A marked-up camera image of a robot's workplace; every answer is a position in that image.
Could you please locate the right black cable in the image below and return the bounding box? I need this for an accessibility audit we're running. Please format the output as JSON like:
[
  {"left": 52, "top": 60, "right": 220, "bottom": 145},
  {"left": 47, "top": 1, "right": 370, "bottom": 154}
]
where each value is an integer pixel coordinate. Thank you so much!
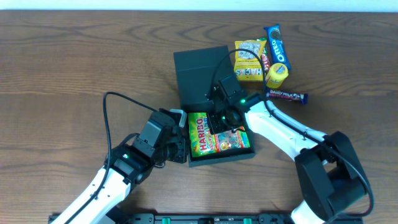
[{"left": 210, "top": 48, "right": 375, "bottom": 218}]

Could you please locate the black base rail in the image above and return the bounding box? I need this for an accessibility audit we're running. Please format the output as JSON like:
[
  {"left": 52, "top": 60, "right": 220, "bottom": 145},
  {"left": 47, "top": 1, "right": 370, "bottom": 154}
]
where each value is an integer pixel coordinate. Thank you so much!
[{"left": 98, "top": 213, "right": 294, "bottom": 224}]

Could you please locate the yellow round candy tub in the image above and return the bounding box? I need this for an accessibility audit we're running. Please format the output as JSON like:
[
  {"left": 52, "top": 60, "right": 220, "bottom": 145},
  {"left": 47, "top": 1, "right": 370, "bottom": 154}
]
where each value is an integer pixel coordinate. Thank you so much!
[{"left": 266, "top": 63, "right": 289, "bottom": 88}]

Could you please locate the left black cable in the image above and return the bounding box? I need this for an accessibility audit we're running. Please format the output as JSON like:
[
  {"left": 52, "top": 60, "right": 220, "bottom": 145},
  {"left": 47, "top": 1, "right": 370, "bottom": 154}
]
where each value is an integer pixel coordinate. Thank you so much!
[{"left": 62, "top": 91, "right": 159, "bottom": 224}]

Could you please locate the black gift box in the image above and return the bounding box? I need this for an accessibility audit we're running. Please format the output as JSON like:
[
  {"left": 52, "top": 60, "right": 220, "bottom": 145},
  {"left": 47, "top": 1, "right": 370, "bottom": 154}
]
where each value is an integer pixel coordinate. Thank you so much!
[{"left": 174, "top": 45, "right": 258, "bottom": 167}]

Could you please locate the black cable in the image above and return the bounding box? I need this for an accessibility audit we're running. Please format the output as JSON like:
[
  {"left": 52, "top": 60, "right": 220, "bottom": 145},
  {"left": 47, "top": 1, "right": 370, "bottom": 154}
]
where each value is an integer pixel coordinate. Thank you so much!
[
  {"left": 62, "top": 91, "right": 159, "bottom": 224},
  {"left": 210, "top": 48, "right": 375, "bottom": 218}
]

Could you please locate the red striped candy pack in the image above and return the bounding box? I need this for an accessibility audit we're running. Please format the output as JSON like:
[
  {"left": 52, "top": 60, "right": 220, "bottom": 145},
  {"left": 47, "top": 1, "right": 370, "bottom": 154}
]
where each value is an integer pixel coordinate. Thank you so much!
[{"left": 260, "top": 37, "right": 271, "bottom": 73}]

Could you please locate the purple Dairy Milk bar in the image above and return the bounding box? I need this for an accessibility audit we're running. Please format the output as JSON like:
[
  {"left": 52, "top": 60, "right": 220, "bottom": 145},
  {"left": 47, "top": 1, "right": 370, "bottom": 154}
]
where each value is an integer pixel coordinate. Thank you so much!
[{"left": 266, "top": 88, "right": 308, "bottom": 105}]

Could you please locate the blue Oreo cookie pack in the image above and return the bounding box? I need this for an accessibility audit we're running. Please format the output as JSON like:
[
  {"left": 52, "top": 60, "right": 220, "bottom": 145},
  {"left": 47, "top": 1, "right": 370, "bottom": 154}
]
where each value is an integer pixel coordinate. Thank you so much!
[{"left": 264, "top": 24, "right": 291, "bottom": 70}]

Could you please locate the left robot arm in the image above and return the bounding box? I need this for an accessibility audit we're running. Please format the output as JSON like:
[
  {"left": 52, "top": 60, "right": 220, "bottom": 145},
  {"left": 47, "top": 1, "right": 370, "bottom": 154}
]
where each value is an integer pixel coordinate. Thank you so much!
[{"left": 53, "top": 109, "right": 189, "bottom": 223}]

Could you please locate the green Haribo gummy bag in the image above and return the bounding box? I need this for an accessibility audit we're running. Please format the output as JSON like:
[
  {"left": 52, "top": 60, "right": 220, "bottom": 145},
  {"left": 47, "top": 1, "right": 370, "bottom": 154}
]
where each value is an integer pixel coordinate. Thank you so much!
[{"left": 188, "top": 113, "right": 250, "bottom": 157}]

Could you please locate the yellow Hacks candy bag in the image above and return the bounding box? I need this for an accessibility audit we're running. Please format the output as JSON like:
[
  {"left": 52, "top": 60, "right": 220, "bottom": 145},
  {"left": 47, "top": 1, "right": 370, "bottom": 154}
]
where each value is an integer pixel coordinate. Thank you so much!
[{"left": 234, "top": 38, "right": 267, "bottom": 82}]

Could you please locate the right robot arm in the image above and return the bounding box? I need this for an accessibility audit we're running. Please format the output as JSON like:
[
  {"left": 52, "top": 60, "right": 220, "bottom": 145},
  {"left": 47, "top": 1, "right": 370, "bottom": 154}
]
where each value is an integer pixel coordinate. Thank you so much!
[{"left": 206, "top": 75, "right": 374, "bottom": 223}]

